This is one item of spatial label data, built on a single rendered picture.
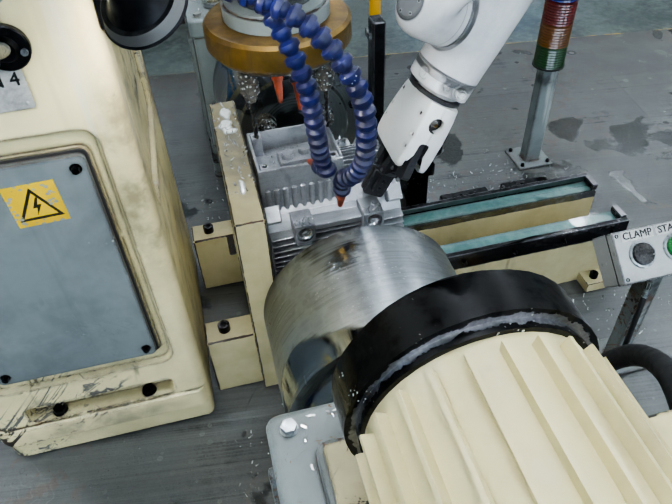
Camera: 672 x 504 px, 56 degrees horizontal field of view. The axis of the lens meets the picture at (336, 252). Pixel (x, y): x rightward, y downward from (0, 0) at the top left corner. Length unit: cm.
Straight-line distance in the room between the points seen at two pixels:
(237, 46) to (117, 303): 34
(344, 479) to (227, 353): 48
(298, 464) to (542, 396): 25
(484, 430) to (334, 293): 35
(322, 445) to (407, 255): 26
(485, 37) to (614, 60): 121
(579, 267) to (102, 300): 81
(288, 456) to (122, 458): 50
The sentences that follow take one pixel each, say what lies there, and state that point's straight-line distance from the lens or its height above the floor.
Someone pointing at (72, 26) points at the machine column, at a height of 142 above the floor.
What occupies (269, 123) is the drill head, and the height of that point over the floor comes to 107.
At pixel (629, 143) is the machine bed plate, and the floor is 80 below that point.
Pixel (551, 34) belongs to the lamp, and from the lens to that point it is 134.
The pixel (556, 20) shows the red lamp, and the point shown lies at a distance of 133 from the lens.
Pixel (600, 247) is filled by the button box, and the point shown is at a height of 105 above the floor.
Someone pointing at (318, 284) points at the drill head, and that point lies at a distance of 69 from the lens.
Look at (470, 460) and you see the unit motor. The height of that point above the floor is 135.
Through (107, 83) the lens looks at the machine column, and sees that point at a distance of 64.
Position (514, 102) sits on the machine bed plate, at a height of 80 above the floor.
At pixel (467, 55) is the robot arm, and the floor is 130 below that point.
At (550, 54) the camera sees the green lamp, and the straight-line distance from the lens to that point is 136.
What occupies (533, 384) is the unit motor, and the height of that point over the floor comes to 135.
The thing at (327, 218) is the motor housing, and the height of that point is 106.
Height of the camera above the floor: 165
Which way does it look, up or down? 44 degrees down
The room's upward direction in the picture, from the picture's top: 3 degrees counter-clockwise
